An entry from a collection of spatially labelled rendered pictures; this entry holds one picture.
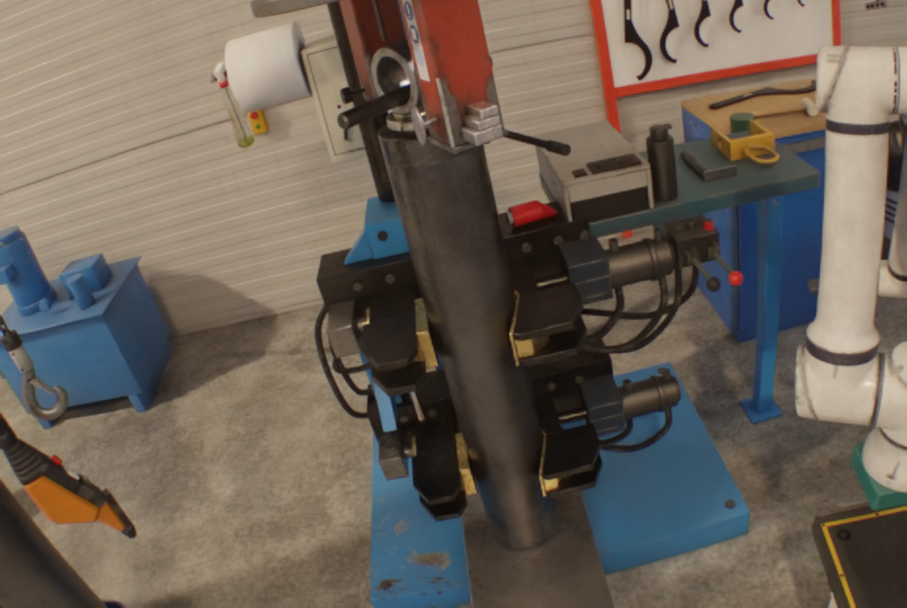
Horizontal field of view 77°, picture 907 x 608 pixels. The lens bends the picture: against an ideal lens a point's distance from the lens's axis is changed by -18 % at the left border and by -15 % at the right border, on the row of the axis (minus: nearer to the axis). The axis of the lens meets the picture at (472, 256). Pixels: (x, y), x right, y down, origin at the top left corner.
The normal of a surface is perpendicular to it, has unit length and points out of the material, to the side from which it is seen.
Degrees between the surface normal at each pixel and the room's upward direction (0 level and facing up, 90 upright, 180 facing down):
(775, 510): 0
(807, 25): 90
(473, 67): 90
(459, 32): 90
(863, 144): 80
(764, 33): 90
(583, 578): 0
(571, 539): 0
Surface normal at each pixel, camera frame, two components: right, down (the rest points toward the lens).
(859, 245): -0.32, 0.36
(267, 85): 0.15, 0.71
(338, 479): -0.20, -0.86
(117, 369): 0.10, 0.46
